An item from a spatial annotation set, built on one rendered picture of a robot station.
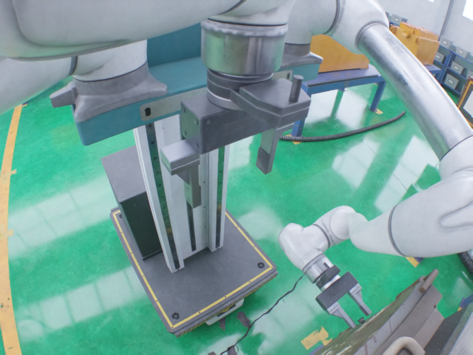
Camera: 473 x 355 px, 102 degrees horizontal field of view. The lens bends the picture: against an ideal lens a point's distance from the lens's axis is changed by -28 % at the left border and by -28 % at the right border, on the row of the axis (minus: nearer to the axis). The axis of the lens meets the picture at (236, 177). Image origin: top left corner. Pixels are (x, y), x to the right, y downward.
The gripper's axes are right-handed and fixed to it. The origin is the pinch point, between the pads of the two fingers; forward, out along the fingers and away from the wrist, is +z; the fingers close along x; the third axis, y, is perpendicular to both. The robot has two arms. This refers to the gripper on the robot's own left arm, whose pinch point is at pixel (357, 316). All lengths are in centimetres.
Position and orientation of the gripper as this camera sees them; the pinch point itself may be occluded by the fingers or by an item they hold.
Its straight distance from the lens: 86.7
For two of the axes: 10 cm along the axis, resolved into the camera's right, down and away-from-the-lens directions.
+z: 5.2, 6.2, -5.8
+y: 1.5, 6.0, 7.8
